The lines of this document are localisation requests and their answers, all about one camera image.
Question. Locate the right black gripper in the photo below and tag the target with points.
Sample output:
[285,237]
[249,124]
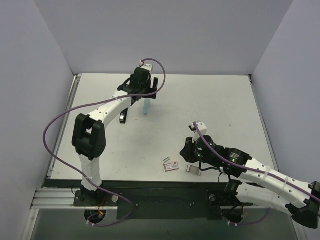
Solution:
[187,152]

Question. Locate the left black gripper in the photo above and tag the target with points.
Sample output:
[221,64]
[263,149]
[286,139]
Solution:
[149,88]

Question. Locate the staple strips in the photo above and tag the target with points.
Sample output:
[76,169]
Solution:
[166,159]

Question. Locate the light blue stapler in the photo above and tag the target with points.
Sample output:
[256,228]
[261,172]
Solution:
[146,106]

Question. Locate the black stapler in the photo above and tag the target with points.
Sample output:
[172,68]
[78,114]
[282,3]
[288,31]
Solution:
[123,116]

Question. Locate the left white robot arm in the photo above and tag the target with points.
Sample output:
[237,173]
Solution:
[89,133]

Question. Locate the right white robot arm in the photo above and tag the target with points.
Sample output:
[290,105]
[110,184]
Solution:
[256,182]

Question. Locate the open staple box tray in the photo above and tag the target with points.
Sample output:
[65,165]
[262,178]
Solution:
[193,170]

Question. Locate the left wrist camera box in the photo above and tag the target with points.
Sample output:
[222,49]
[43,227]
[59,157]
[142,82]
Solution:
[146,66]

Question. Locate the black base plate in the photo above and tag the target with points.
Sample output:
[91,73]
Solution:
[162,201]

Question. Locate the aluminium frame rail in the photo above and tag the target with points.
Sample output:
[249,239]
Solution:
[66,199]

